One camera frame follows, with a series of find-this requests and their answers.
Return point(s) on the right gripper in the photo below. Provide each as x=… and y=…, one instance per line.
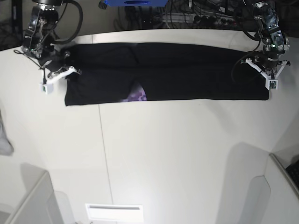
x=54, y=67

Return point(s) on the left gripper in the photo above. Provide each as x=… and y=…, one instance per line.
x=268, y=67

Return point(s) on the black T-shirt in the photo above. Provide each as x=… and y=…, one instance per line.
x=165, y=71

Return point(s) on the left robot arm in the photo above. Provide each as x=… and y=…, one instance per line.
x=275, y=43

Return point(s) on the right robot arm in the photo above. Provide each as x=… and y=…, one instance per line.
x=39, y=40

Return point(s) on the blue plastic box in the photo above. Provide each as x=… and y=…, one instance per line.
x=132, y=3

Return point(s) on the black keyboard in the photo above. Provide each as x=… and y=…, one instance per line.
x=293, y=172

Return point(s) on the grey partition right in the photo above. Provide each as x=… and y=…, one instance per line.
x=272, y=198

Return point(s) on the grey partition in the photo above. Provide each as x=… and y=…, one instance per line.
x=272, y=198
x=27, y=196

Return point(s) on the grey partition left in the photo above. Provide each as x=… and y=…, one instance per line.
x=27, y=196

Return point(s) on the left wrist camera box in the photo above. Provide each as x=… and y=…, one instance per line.
x=271, y=84

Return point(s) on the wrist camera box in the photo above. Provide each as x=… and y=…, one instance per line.
x=47, y=88
x=271, y=84

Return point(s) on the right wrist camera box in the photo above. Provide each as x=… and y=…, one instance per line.
x=47, y=88

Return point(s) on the black cabinet post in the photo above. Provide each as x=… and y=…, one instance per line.
x=16, y=19

